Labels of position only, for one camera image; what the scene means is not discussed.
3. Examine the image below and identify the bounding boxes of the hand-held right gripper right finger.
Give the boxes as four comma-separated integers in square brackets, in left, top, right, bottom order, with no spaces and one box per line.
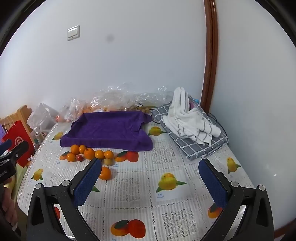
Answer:
[198,158,274,241]

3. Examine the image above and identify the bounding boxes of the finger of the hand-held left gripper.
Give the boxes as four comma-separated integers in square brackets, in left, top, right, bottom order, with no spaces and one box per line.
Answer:
[0,141,29,164]
[0,139,12,155]

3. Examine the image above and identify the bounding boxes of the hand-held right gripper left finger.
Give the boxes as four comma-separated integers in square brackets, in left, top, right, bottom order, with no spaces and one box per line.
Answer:
[26,158,102,241]

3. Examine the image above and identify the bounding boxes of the medium orange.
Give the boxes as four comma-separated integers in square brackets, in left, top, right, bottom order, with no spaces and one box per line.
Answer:
[99,166,111,181]

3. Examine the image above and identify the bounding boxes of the large orange with stem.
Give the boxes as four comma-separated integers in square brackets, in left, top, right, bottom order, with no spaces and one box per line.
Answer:
[83,148,95,160]

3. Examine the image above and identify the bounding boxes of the person's left hand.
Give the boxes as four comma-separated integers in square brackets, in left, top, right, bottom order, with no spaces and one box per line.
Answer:
[2,187,18,227]

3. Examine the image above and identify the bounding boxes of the red paper bag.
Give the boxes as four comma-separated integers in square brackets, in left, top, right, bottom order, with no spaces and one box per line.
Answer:
[1,115,36,168]

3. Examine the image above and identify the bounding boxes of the white plastic bag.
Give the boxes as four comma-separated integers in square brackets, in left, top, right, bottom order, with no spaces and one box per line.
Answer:
[26,103,59,137]

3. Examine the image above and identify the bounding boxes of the grey checked cloth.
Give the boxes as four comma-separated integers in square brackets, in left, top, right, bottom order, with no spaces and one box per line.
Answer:
[151,94,229,161]

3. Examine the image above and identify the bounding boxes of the purple towel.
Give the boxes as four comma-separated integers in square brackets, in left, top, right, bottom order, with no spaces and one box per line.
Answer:
[60,111,154,152]

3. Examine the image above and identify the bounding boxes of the clear plastic bag of oranges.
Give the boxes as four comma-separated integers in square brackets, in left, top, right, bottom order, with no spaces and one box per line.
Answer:
[57,97,87,123]

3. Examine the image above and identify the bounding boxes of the white striped towel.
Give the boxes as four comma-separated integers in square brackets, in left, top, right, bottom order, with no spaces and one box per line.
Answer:
[161,87,221,146]

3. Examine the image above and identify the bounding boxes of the pile of small orange kumquats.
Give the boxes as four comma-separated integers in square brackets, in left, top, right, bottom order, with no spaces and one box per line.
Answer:
[79,103,126,114]

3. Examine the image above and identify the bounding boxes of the pile of brown longans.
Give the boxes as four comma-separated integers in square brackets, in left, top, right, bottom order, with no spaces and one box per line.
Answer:
[126,104,158,114]

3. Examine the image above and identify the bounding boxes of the crumpled clear plastic bag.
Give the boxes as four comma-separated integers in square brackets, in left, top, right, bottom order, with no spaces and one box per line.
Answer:
[89,82,175,114]

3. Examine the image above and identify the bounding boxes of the black cable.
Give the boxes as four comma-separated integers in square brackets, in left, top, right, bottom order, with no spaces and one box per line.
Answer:
[208,112,227,135]

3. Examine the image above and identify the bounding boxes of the white light switch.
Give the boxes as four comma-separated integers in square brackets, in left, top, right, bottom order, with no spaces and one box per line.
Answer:
[67,25,80,42]

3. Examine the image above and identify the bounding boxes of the brown wooden door frame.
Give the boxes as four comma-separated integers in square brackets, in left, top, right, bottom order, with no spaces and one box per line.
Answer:
[200,0,219,114]

